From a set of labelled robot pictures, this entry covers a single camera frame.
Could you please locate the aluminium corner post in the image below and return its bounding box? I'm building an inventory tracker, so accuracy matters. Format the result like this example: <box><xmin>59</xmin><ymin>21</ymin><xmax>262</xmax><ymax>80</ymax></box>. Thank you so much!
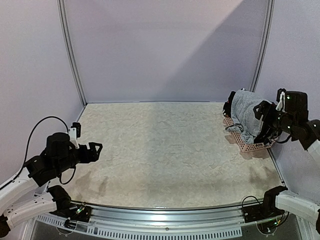
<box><xmin>249</xmin><ymin>0</ymin><xmax>275</xmax><ymax>92</ymax></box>
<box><xmin>57</xmin><ymin>0</ymin><xmax>88</xmax><ymax>107</ymax></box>

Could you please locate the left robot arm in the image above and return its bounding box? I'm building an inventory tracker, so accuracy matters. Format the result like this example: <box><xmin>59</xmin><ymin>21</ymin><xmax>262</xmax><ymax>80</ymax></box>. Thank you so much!
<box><xmin>0</xmin><ymin>132</ymin><xmax>103</xmax><ymax>238</ymax></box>

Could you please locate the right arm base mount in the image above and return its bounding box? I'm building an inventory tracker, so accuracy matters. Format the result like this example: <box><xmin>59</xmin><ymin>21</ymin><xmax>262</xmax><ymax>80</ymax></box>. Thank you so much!
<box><xmin>241</xmin><ymin>203</ymin><xmax>285</xmax><ymax>223</ymax></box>

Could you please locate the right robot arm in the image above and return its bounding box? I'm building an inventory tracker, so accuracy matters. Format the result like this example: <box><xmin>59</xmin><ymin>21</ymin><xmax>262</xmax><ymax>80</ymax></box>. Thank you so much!
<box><xmin>254</xmin><ymin>88</ymin><xmax>320</xmax><ymax>230</ymax></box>

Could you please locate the pink perforated laundry basket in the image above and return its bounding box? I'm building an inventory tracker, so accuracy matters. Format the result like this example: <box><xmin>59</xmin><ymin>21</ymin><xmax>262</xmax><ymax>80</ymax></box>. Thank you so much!
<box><xmin>223</xmin><ymin>115</ymin><xmax>275</xmax><ymax>153</ymax></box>

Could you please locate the right aluminium corner post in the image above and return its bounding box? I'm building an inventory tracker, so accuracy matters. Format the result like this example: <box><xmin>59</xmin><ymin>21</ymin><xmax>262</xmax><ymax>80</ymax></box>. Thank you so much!
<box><xmin>249</xmin><ymin>0</ymin><xmax>275</xmax><ymax>92</ymax></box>

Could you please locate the grey tank top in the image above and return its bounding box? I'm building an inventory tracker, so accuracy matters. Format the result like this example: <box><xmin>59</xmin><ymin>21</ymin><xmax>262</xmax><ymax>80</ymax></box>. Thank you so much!
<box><xmin>225</xmin><ymin>89</ymin><xmax>265</xmax><ymax>144</ymax></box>

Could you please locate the black shirt with buttons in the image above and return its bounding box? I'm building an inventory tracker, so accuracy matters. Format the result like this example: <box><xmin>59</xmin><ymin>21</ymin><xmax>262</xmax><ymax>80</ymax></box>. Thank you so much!
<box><xmin>222</xmin><ymin>91</ymin><xmax>236</xmax><ymax>118</ymax></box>

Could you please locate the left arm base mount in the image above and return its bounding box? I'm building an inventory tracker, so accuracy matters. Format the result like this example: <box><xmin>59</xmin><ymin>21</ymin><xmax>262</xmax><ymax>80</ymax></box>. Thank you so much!
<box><xmin>50</xmin><ymin>203</ymin><xmax>92</xmax><ymax>223</ymax></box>

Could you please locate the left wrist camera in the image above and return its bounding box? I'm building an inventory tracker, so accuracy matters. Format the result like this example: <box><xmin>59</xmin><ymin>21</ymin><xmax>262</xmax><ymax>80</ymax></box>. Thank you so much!
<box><xmin>67</xmin><ymin>122</ymin><xmax>82</xmax><ymax>149</ymax></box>

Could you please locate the aluminium front rail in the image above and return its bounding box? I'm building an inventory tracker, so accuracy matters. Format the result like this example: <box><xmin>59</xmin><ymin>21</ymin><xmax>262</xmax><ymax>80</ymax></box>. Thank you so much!
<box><xmin>27</xmin><ymin>197</ymin><xmax>308</xmax><ymax>240</ymax></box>

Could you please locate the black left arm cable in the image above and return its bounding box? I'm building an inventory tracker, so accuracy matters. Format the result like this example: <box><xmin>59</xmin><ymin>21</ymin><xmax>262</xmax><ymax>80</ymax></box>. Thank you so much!
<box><xmin>13</xmin><ymin>115</ymin><xmax>77</xmax><ymax>185</ymax></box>

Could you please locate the left aluminium corner post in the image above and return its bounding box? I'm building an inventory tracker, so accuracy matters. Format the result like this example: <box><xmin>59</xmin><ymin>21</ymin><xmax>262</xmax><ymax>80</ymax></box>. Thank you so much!
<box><xmin>57</xmin><ymin>0</ymin><xmax>88</xmax><ymax>107</ymax></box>

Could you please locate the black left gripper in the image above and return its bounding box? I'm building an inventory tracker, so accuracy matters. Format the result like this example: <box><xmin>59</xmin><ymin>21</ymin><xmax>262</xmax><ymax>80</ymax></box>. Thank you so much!
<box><xmin>55</xmin><ymin>142</ymin><xmax>103</xmax><ymax>174</ymax></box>

